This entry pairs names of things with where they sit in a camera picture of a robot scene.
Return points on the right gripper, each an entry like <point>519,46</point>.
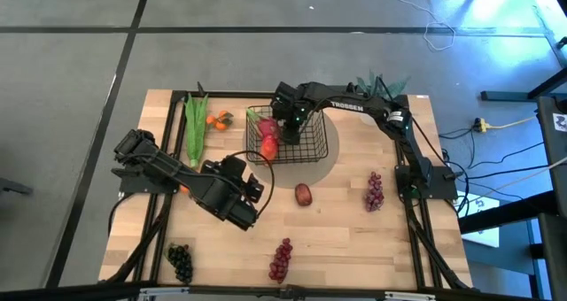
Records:
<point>290,113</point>

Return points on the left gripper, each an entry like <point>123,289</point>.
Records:
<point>235,208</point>

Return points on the pink dragon fruit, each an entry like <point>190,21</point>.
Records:
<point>267,127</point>

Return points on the red orange mango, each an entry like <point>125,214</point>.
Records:
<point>269,148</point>

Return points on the tangerine cluster with leaves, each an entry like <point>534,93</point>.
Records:
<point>184,189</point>
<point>220,125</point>

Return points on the red apple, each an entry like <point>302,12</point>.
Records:
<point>303,195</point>

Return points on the red grape bunch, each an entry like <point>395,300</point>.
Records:
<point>280,261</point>
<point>374,195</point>

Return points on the black grape bunch with leaf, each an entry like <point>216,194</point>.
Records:
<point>181,263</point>

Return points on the green lettuce leaf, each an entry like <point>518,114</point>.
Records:
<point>195,128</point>

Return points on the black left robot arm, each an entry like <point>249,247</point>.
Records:
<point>177,172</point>

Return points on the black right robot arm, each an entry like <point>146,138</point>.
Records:
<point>350,106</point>

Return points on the round grey mat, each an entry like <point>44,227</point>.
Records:
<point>288,175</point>

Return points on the snake plant in white pot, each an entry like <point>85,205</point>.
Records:
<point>371,83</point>

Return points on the black front crossbeam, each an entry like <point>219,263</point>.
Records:
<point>88,292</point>

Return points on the dark grey floor object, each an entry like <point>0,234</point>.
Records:
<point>13,187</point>

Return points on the black desk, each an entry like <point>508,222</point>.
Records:
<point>553,159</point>

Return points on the white printed label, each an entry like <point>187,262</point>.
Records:
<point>560,122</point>

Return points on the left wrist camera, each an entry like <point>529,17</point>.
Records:
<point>228,168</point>

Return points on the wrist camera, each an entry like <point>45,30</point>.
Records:
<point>284,92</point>
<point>228,168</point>

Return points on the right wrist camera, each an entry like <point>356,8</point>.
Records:
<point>284,92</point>

